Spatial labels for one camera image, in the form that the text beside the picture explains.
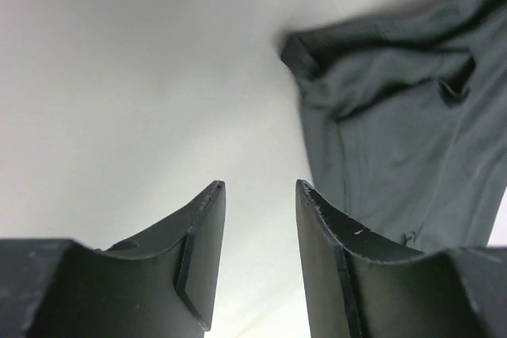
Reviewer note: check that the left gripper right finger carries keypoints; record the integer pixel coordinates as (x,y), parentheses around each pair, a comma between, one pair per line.
(360,284)

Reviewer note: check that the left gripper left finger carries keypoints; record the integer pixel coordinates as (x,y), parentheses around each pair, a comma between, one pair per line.
(160,282)

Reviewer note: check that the black t shirt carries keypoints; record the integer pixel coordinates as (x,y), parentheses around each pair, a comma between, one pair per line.
(404,119)

